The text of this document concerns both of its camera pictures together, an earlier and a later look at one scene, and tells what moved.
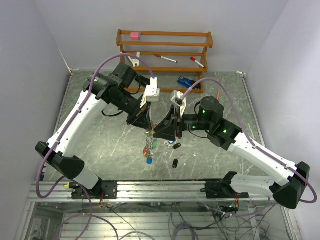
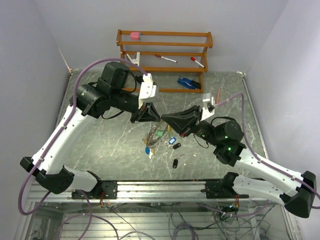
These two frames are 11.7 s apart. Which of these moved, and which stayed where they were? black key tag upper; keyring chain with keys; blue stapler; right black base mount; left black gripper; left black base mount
Moved: left black gripper; keyring chain with keys
Stayed: black key tag upper; blue stapler; right black base mount; left black base mount
